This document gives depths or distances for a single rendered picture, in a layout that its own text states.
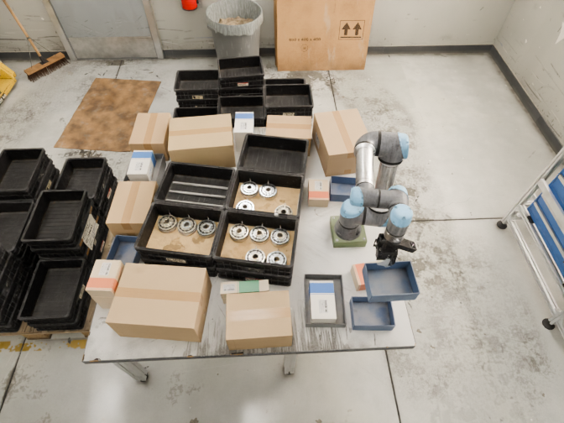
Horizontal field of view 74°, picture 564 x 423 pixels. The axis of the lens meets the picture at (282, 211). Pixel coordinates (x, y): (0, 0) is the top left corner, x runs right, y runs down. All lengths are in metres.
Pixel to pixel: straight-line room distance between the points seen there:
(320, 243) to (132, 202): 1.09
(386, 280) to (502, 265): 1.77
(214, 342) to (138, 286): 0.45
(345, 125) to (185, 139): 1.03
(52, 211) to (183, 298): 1.39
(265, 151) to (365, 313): 1.16
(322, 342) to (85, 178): 2.16
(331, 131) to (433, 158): 1.57
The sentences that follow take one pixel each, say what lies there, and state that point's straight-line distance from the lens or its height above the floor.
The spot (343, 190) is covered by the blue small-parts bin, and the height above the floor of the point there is 0.70.
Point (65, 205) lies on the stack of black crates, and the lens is 2.96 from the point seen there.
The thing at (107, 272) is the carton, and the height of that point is 0.92.
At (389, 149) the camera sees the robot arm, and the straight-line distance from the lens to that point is 1.78.
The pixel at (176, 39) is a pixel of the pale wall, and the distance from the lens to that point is 4.87.
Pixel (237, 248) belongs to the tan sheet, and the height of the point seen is 0.83.
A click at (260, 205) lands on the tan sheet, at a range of 2.16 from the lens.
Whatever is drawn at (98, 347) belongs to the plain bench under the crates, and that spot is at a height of 0.70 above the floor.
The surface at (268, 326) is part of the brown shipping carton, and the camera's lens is 1.80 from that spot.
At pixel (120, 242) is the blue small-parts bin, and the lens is 2.35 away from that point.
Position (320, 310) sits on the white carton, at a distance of 1.91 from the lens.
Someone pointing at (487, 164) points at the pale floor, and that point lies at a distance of 4.02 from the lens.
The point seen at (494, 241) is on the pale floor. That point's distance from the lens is 3.47.
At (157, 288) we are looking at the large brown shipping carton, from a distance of 1.91.
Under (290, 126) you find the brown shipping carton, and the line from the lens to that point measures 2.57.
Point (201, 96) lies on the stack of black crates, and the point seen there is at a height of 0.41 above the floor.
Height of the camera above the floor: 2.56
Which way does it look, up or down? 54 degrees down
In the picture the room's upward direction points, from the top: 1 degrees clockwise
